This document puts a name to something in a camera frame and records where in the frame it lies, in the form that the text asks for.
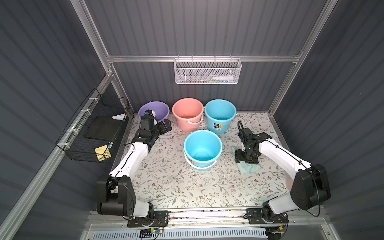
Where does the mint green microfiber cloth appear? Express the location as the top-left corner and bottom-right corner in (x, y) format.
(232, 147), (261, 176)

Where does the teal plastic bucket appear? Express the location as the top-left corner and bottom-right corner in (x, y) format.
(205, 99), (237, 135)
(183, 130), (223, 172)

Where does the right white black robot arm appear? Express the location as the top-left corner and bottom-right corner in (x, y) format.
(234, 121), (331, 223)

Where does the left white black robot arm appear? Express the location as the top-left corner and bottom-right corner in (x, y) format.
(97, 110), (172, 220)

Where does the purple plastic bucket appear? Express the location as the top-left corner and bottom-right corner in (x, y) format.
(138, 101), (170, 122)

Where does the pink plastic bucket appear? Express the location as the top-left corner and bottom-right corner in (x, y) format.
(172, 98), (204, 133)

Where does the black notebook in basket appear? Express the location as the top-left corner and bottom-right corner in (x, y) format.
(84, 117), (123, 141)

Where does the floral patterned table mat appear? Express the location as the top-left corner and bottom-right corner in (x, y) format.
(132, 113), (289, 209)

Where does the yellow sticky note pad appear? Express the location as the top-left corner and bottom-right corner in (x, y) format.
(95, 145), (112, 162)

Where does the white bottle in basket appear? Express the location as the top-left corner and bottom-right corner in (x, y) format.
(213, 76), (234, 83)

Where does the white wire mesh basket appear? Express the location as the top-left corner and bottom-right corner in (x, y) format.
(174, 57), (242, 85)

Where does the black wire wall basket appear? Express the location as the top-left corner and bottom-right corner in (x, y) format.
(56, 89), (130, 164)

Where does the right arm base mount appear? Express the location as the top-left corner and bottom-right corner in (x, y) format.
(243, 208), (289, 225)

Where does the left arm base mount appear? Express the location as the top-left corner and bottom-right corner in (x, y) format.
(127, 211), (170, 228)

